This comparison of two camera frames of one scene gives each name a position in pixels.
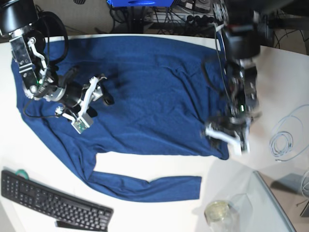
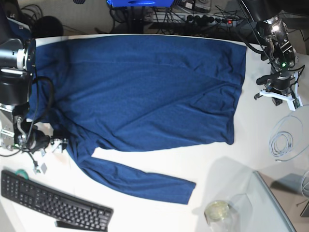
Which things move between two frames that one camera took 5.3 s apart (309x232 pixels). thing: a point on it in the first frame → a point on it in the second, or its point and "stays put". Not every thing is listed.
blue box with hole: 141,3 stays put
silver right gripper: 241,79 → 283,55
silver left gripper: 35,85 → 16,133
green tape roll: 22,173 stays put
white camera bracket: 83,122 → 58,143
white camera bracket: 233,141 → 296,102
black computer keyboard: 67,212 stays put
